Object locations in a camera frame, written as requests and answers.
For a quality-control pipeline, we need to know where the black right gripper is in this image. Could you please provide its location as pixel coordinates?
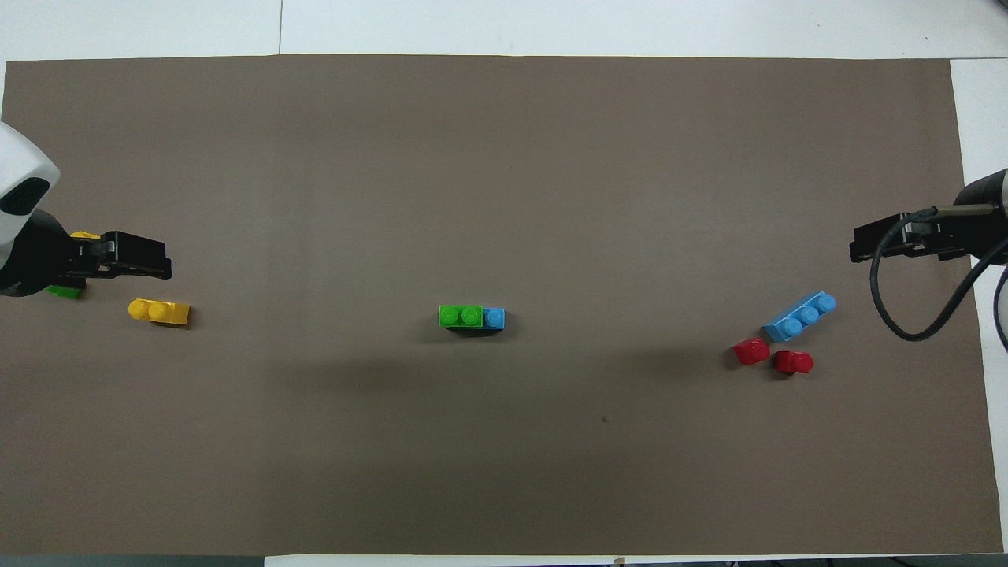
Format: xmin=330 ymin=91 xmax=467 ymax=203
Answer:
xmin=849 ymin=210 xmax=978 ymax=265

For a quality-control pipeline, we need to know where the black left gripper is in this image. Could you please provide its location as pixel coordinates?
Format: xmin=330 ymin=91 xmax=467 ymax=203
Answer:
xmin=0 ymin=209 xmax=173 ymax=298

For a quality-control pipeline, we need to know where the blue three-stud toy block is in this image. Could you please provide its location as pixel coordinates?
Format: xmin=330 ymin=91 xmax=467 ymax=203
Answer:
xmin=762 ymin=291 xmax=838 ymax=343
xmin=446 ymin=307 xmax=506 ymax=338

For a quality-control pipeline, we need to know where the brown table mat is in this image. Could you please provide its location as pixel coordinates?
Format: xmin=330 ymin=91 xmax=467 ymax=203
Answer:
xmin=0 ymin=54 xmax=1006 ymax=557

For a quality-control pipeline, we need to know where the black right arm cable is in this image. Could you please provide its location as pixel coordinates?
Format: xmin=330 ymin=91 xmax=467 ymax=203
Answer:
xmin=869 ymin=205 xmax=1008 ymax=343

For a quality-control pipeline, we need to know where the thin dark right arm cable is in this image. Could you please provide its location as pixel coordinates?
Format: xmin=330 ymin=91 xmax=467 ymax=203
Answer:
xmin=993 ymin=266 xmax=1008 ymax=353

